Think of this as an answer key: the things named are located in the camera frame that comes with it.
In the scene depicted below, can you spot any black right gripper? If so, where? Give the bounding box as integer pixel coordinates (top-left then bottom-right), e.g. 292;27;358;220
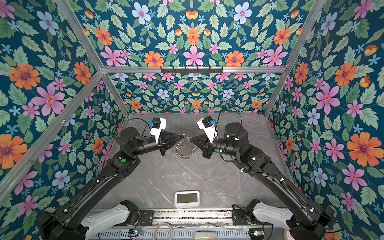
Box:
190;133;241;160

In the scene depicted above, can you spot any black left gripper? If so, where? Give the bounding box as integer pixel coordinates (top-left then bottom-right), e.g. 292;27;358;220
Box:
130;129;184;157

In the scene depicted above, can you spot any steel key holder plate with rings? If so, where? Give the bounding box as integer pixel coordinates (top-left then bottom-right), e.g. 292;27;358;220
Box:
176;136;198;159

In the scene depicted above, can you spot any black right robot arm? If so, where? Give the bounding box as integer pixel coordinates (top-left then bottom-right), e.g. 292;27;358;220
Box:
191;117;334;240

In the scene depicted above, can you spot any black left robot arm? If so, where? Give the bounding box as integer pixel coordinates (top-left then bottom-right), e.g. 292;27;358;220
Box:
37;127;184;240

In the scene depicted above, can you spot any white digital timer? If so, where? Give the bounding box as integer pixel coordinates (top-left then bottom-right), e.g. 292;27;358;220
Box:
174;191;201;209

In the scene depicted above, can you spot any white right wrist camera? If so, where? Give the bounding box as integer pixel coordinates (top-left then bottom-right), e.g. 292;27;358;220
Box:
197;116;218;144

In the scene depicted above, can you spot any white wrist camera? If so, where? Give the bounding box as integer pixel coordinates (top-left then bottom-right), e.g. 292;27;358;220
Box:
149;117;167;143
197;116;218;144

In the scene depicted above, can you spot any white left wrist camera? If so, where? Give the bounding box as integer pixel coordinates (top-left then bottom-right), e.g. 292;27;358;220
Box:
149;117;167;143

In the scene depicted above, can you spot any black hook rail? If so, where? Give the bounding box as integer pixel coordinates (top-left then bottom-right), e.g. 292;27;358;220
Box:
160;67;224;74

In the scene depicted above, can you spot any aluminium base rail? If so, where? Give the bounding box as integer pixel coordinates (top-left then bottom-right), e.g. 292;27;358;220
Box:
89;207;295;229

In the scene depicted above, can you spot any coiled white cable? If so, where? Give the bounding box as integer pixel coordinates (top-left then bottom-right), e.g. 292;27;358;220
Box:
152;222;174;240

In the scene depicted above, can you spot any aluminium frame post back left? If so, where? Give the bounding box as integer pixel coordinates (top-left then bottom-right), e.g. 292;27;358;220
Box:
56;1;129;118

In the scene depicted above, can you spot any aluminium frame post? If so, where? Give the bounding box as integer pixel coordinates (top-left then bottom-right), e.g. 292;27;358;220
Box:
264;0;327;119
56;1;129;118

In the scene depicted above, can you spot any aluminium frame post back right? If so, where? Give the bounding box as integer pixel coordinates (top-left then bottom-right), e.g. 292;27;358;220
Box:
264;0;327;119

